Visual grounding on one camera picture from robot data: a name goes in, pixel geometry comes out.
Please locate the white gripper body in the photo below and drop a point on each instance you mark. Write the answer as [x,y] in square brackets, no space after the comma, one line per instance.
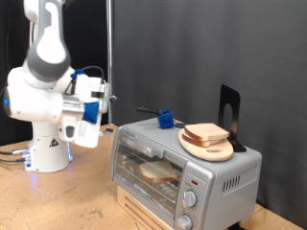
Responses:
[86,134]

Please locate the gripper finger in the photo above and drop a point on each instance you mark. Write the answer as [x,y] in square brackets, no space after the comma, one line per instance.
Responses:
[113,98]
[107,131]

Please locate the black spatula with blue block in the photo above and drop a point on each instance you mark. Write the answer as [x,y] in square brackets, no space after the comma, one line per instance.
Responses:
[165,119]

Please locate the white bread slice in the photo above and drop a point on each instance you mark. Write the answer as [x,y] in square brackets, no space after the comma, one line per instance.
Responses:
[206,131]
[198,143]
[159,171]

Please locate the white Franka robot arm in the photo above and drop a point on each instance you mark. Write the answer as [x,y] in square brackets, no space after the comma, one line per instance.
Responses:
[35,105]

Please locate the silver oven knob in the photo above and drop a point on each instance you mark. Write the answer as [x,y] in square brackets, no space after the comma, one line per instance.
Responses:
[184,222]
[190,198]

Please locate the silver toaster oven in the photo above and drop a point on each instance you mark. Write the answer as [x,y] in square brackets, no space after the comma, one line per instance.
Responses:
[230,198]

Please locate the vertical metal pole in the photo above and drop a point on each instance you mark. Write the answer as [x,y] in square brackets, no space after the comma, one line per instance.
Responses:
[110,48]

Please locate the round wooden plate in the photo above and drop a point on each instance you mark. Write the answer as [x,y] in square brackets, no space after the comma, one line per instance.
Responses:
[207,154]

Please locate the black metal bookend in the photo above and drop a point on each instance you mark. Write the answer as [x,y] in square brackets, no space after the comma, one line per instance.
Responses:
[236,105]

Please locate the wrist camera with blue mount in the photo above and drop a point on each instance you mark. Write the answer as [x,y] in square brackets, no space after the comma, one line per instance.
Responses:
[91,111]

